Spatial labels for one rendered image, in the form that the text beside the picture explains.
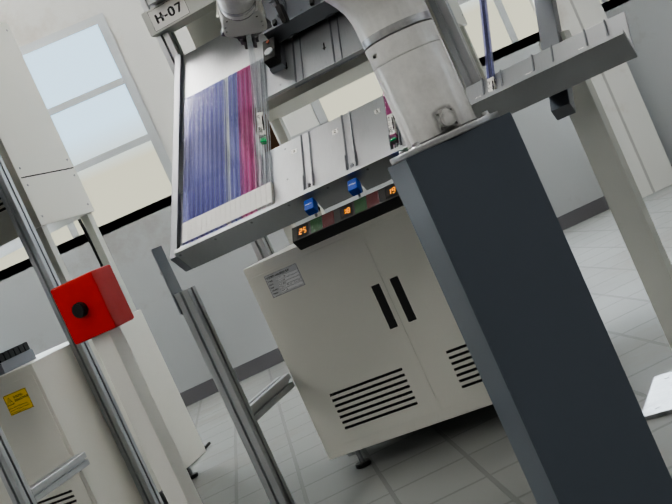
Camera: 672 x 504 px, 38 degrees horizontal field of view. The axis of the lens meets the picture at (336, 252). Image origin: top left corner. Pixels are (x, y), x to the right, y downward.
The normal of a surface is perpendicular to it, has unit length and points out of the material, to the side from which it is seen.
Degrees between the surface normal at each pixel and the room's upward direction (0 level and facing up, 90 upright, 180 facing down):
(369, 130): 46
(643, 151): 90
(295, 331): 90
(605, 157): 90
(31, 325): 90
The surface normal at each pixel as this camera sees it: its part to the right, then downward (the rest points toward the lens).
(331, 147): -0.51, -0.49
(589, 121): -0.41, 0.23
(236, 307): 0.11, 0.00
